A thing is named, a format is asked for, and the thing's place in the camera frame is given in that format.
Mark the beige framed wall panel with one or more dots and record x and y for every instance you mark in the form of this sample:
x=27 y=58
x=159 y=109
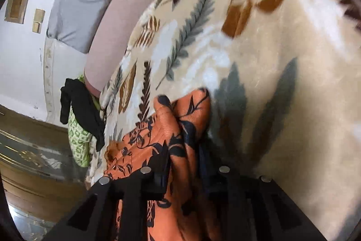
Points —
x=15 y=11

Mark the green white patterned pillow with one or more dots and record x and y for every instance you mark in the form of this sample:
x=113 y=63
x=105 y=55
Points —
x=79 y=140

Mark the black garment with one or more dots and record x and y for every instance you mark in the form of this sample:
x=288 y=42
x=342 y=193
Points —
x=75 y=95

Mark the beige wall switch plate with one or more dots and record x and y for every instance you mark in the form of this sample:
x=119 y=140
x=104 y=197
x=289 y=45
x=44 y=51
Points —
x=38 y=20

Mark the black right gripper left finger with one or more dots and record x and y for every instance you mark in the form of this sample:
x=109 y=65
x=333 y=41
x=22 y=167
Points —
x=117 y=207

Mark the pink bolster cushion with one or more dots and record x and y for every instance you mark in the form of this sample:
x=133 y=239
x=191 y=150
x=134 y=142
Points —
x=110 y=42

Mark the cream leaf-print fleece blanket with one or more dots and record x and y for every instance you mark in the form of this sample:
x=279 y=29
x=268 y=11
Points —
x=284 y=83

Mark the orange black floral shirt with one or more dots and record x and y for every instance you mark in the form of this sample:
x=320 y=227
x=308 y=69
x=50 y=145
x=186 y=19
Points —
x=183 y=214

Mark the person's left hand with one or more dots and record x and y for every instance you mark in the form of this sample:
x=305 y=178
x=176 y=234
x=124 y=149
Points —
x=157 y=133

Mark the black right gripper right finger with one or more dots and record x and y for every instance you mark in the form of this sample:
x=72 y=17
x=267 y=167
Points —
x=245 y=208

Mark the wooden glass-panel wardrobe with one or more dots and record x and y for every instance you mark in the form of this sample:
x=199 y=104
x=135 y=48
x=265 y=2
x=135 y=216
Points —
x=41 y=180

